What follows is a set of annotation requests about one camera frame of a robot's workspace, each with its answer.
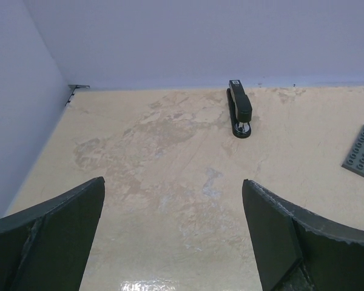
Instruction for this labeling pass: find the black stapler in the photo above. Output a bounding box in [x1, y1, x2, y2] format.
[226, 79, 252, 139]

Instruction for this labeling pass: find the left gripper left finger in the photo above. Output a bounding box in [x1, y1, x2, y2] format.
[0, 176, 105, 290]

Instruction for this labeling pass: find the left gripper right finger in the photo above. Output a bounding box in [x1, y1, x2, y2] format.
[242, 179, 364, 290]

